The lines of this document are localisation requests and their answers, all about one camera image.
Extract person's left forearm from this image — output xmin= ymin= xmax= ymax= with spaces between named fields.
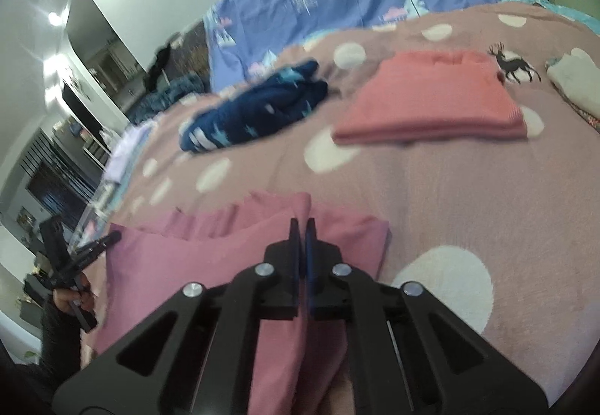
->
xmin=37 ymin=302 xmax=87 ymax=371

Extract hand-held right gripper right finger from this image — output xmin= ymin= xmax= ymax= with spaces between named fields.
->
xmin=304 ymin=218 xmax=549 ymax=415

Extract folded lavender cloth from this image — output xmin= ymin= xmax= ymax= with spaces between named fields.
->
xmin=103 ymin=122 xmax=155 ymax=183

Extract person's left hand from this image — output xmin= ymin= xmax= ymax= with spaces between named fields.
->
xmin=51 ymin=274 xmax=97 ymax=318

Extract navy star-print garment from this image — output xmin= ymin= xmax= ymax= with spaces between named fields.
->
xmin=178 ymin=59 xmax=329 ymax=154

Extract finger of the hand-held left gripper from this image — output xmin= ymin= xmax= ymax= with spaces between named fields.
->
xmin=70 ymin=251 xmax=105 ymax=269
xmin=77 ymin=231 xmax=122 ymax=257

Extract pink long-sleeve shirt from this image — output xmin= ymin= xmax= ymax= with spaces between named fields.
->
xmin=91 ymin=191 xmax=392 ymax=415

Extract pink polka dot blanket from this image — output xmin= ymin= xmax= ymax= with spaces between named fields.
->
xmin=79 ymin=5 xmax=600 ymax=415

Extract folded cream garment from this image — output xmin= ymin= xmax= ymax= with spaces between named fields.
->
xmin=546 ymin=48 xmax=600 ymax=116

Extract black garment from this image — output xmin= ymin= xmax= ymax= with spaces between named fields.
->
xmin=143 ymin=44 xmax=174 ymax=92

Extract dark blue fluffy blanket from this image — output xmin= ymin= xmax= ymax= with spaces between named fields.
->
xmin=126 ymin=72 xmax=207 ymax=125

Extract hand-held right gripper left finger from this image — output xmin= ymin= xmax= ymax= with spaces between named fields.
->
xmin=51 ymin=218 xmax=303 ymax=415

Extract folded coral garment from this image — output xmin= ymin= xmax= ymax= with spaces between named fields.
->
xmin=332 ymin=50 xmax=528 ymax=146

